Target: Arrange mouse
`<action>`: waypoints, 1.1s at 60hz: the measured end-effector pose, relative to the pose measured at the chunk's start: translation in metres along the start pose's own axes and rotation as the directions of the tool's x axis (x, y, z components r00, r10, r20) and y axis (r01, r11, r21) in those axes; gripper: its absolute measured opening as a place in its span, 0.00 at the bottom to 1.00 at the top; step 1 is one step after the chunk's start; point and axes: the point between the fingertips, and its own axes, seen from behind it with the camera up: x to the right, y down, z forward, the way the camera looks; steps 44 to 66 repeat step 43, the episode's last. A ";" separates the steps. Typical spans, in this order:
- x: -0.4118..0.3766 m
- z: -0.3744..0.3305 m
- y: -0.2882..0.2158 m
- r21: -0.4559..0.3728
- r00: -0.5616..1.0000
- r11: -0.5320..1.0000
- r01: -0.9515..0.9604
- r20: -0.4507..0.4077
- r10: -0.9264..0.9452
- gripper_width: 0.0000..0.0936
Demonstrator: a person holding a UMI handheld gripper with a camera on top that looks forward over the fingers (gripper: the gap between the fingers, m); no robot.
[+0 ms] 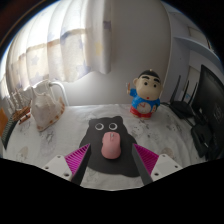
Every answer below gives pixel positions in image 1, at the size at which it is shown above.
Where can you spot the cartoon boy figurine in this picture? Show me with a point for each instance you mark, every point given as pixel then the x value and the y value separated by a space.
pixel 146 93

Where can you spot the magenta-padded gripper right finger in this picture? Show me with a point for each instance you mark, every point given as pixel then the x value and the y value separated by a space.
pixel 146 160

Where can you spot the white star-print curtain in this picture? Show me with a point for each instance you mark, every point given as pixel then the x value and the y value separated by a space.
pixel 60 43

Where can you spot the small black box device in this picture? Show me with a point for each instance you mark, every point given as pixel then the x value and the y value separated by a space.
pixel 201 140

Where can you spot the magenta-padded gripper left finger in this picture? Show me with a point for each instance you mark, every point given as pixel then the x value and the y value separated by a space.
pixel 76 159

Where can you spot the black cat-shaped mouse pad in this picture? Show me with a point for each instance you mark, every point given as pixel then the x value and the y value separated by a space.
pixel 110 166

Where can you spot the white wall shelf unit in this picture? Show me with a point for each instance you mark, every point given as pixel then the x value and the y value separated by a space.
pixel 190 43

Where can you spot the black monitor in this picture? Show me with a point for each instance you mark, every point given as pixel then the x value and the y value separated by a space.
pixel 211 100

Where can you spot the wooden model sailing ship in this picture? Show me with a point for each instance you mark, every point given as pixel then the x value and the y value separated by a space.
pixel 21 113

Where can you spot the pink computer mouse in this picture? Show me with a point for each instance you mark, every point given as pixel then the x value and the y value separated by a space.
pixel 111 146

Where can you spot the black router with antennas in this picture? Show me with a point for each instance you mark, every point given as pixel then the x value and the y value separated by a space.
pixel 181 106

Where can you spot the white printed tablecloth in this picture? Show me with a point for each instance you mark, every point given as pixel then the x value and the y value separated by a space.
pixel 160 133

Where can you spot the large white conch shell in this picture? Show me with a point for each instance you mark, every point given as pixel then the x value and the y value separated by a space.
pixel 46 111

